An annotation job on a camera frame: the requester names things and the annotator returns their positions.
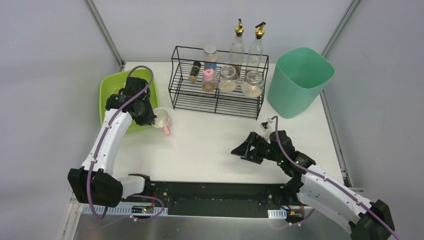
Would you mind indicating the oil bottle with gold cap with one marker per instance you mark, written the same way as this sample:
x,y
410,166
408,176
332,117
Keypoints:
x,y
237,48

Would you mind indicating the pink lid spice jar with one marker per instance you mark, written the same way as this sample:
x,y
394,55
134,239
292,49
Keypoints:
x,y
208,83

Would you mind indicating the black lid spice jar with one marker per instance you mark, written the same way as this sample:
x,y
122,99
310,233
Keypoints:
x,y
195,69

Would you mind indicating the oil bottle with black spout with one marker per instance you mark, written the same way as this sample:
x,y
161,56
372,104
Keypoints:
x,y
256,49

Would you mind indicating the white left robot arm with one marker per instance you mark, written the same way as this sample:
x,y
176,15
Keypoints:
x,y
93,182

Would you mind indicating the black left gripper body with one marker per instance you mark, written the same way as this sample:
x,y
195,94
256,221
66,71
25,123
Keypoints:
x,y
133,86

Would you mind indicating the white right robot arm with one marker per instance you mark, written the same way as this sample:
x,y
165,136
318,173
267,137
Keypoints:
x,y
310,185

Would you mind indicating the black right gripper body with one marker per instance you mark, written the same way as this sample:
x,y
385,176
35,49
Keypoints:
x,y
255,149

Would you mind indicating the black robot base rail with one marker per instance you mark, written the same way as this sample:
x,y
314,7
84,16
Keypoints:
x,y
234,200

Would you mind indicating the lime green plastic basin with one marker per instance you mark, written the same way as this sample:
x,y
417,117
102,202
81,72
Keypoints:
x,y
113,83

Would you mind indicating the black wire rack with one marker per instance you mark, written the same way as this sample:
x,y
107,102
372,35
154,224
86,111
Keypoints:
x,y
191,97

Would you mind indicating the green plastic waste bin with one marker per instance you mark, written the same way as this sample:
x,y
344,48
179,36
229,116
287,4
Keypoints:
x,y
298,78

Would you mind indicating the glass jar with beige powder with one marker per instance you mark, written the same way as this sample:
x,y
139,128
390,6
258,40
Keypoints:
x,y
227,79

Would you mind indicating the glass jar with metal ring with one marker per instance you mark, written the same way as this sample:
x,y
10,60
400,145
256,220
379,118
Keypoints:
x,y
252,85

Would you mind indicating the pink cup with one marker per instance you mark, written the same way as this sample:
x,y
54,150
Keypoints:
x,y
163,120

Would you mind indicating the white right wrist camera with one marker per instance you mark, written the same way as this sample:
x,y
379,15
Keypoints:
x,y
267,125

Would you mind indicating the silver lid pellet jar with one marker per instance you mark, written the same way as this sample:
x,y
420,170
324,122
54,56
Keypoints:
x,y
210,56

